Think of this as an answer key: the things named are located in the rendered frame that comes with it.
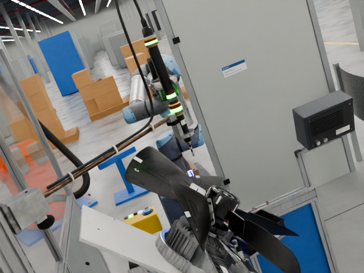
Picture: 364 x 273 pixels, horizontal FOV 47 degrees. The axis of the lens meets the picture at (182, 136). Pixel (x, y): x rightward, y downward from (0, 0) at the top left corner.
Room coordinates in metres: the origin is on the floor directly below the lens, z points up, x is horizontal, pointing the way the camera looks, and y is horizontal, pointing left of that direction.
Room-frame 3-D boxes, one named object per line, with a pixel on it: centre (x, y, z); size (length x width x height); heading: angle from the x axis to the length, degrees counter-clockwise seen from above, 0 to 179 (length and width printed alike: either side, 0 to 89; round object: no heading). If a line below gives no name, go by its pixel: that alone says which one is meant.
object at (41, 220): (1.07, 0.43, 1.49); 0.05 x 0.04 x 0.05; 131
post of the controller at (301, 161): (1.87, -0.50, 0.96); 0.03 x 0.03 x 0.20; 6
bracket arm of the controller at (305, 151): (1.89, -0.60, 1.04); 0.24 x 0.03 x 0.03; 96
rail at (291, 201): (1.83, -0.07, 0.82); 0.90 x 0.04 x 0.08; 96
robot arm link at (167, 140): (2.21, 0.08, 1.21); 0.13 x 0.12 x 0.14; 83
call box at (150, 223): (1.79, 0.32, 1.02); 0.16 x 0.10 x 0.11; 96
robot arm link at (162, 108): (1.73, 0.03, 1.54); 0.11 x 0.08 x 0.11; 83
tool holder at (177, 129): (1.45, -0.01, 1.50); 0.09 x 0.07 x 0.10; 131
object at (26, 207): (1.05, 0.46, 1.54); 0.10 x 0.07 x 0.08; 131
